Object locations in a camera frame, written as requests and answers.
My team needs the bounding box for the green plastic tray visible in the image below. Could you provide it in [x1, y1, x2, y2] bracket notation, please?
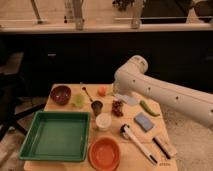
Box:
[19, 111, 90, 162]

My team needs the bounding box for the grey cloth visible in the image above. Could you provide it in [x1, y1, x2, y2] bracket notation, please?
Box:
[115, 94, 138, 106]

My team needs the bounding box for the metal spoon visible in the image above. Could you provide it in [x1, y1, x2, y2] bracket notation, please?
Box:
[82, 87, 93, 102]

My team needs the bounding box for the blue sponge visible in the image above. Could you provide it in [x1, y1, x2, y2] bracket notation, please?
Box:
[134, 113, 154, 132]

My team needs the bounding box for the green chili pepper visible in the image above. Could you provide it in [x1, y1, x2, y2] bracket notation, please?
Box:
[139, 100, 160, 117]

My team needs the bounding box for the white lidded cup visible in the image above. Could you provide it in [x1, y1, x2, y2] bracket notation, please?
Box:
[95, 113, 112, 131]

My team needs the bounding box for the orange plastic bowl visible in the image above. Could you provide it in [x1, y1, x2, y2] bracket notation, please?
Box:
[88, 137, 120, 171]

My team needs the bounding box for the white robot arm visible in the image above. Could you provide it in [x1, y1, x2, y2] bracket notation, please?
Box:
[114, 55, 213, 130]

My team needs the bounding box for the small orange apple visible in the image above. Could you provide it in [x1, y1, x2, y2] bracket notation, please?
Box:
[98, 87, 107, 97]

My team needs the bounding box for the purple grape bunch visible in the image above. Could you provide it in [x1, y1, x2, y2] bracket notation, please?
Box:
[112, 100, 123, 117]

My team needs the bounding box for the dark red bowl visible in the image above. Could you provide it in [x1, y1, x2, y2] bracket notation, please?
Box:
[50, 85, 71, 105]

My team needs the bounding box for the small green cup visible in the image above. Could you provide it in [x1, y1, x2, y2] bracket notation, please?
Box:
[73, 93, 85, 109]

